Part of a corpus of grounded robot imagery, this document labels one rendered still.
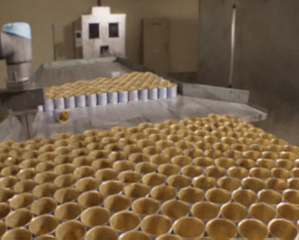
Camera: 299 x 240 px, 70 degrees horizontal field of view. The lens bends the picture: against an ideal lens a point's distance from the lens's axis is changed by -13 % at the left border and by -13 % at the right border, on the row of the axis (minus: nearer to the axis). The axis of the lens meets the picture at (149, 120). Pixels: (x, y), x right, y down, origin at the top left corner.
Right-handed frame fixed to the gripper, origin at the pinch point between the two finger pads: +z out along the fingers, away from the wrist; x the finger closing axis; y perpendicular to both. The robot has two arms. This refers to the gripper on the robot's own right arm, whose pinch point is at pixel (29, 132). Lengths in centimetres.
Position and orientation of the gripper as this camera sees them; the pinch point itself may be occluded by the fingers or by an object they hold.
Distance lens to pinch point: 75.6
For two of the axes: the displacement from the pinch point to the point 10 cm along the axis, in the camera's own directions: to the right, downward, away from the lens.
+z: 0.1, 9.5, 3.2
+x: -9.4, 1.2, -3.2
